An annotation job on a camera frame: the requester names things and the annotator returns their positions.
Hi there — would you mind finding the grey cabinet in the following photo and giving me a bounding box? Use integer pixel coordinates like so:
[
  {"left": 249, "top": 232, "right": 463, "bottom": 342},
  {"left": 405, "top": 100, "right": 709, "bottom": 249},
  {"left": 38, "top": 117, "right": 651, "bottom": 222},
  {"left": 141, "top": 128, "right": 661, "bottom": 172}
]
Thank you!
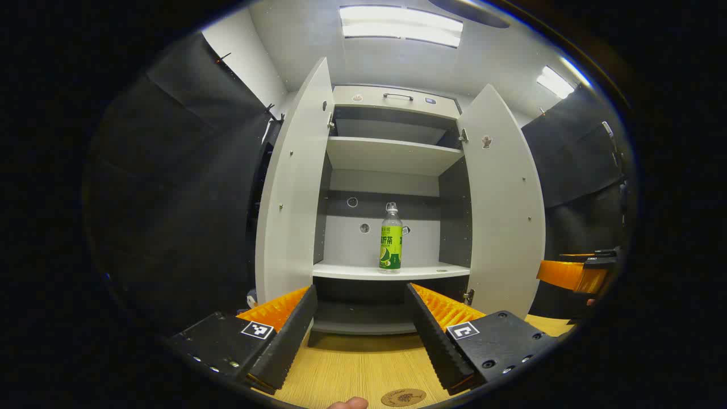
[{"left": 311, "top": 85, "right": 473, "bottom": 336}]

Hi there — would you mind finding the large ceiling light panel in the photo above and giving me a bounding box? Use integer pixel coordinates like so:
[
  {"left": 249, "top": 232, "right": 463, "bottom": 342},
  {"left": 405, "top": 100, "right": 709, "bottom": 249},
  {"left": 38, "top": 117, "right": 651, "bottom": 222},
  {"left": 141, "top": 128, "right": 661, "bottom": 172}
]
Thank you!
[{"left": 340, "top": 6, "right": 463, "bottom": 48}]

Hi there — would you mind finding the green label bottle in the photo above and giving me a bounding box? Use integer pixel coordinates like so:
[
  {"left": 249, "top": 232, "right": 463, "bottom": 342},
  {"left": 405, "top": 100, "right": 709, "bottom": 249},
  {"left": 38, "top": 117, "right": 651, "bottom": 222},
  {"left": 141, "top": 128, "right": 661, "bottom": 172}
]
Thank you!
[{"left": 379, "top": 202, "right": 403, "bottom": 274}]

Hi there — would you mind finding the grey cabinet door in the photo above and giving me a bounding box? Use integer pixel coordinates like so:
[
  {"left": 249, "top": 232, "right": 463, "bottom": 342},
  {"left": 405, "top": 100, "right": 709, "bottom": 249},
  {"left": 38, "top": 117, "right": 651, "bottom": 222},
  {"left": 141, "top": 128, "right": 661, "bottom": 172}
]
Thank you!
[
  {"left": 457, "top": 84, "right": 547, "bottom": 320},
  {"left": 254, "top": 57, "right": 336, "bottom": 307}
]

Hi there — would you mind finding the grey cabinet drawer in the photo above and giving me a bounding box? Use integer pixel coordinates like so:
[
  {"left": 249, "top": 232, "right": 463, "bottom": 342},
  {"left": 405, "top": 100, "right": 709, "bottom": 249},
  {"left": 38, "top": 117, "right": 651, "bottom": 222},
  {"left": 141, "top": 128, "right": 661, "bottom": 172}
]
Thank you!
[{"left": 332, "top": 85, "right": 461, "bottom": 120}]

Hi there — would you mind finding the small ceiling light panel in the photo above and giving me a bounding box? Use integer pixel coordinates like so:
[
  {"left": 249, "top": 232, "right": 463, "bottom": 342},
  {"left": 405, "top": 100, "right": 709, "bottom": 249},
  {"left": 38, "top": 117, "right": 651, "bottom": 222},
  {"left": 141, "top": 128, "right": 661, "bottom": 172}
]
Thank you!
[{"left": 537, "top": 65, "right": 575, "bottom": 100}]

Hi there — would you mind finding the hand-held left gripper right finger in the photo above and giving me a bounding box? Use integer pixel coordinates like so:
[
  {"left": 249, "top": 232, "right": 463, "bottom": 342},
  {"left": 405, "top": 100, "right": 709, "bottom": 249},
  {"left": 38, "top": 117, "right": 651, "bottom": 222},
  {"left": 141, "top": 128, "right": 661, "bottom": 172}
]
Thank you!
[{"left": 404, "top": 282, "right": 561, "bottom": 397}]

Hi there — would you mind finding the round brown coaster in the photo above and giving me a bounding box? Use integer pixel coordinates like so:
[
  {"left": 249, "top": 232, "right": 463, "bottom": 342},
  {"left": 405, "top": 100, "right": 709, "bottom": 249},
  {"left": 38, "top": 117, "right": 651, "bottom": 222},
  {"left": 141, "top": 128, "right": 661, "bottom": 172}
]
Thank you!
[{"left": 381, "top": 388, "right": 427, "bottom": 408}]

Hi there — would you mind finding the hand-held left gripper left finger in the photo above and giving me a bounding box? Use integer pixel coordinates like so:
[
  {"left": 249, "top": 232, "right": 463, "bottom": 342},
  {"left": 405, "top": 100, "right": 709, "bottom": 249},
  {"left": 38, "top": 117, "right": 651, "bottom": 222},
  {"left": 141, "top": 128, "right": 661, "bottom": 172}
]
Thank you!
[{"left": 166, "top": 285, "right": 319, "bottom": 395}]

